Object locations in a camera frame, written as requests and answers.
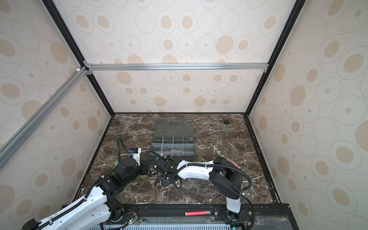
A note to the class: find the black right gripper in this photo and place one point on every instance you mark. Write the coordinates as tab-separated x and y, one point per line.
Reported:
161	178

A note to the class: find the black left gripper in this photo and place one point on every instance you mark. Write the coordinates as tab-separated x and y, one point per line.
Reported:
143	171

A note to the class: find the clear grey compartment organizer box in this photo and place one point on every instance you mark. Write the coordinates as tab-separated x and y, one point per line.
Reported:
174	139

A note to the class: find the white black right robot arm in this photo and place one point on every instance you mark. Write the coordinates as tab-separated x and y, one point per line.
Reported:
222	172

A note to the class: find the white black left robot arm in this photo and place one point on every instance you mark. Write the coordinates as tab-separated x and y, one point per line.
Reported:
99	204

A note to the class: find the red marker pen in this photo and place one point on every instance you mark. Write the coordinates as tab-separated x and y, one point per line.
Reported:
198	213

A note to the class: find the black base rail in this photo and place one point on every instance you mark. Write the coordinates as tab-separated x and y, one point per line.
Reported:
172	217

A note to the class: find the horizontal aluminium frame bar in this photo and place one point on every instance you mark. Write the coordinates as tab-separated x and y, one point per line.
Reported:
177	67

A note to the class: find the diagonal aluminium frame bar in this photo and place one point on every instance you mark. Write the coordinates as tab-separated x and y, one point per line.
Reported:
18	139

